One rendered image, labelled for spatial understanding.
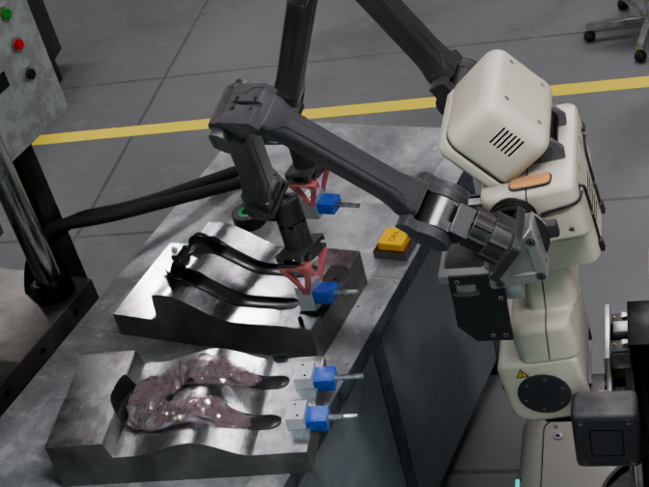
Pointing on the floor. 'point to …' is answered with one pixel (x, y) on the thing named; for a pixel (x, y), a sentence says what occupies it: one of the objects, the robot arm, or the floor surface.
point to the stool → (626, 24)
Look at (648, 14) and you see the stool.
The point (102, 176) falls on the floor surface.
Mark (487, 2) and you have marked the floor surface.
